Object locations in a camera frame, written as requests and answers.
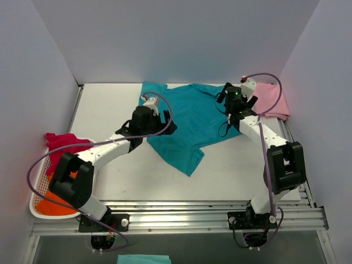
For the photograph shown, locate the teal t-shirt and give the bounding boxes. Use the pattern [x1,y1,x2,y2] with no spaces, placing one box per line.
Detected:
[141,82,240,176]

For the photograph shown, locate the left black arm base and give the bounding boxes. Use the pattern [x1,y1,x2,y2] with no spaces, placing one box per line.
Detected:
[78,213,130,233]

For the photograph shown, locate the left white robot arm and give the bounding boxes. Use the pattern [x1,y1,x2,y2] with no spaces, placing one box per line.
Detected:
[49,106,177,230]

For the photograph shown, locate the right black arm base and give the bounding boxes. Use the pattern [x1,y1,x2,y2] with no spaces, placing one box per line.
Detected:
[227,206,277,230]

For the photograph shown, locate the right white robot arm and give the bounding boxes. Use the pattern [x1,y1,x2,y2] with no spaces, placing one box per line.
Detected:
[216,82,306,227]

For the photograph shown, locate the folded pink t-shirt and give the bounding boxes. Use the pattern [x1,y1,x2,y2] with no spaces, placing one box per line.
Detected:
[252,82,290,120]

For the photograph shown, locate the crimson red t-shirt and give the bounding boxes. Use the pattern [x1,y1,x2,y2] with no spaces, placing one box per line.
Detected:
[44,132,93,177]

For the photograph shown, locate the white perforated basket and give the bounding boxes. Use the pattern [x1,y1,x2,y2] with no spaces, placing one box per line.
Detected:
[29,139,98,220]

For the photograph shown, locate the orange t-shirt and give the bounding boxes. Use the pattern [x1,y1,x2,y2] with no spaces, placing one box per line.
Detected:
[35,168,77,217]

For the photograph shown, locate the teal folded cloth bottom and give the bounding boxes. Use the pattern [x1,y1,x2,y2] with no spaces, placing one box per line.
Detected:
[117,254,172,264]

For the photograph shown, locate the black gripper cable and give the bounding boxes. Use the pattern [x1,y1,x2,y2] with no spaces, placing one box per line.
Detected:
[214,92,234,138]

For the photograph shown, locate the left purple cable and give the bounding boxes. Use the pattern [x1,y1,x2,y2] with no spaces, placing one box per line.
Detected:
[26,92,173,251]

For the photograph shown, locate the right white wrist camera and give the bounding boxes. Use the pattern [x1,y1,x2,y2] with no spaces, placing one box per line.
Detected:
[240,77,257,99]

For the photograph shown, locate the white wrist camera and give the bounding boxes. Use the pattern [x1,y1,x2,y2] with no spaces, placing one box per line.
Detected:
[141,95,160,116]
[240,77,257,99]

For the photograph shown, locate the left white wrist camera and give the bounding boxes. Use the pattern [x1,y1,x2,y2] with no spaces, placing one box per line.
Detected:
[141,95,160,116]

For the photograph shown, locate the aluminium mounting rail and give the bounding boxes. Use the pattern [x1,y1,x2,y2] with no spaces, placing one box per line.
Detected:
[29,199,331,237]

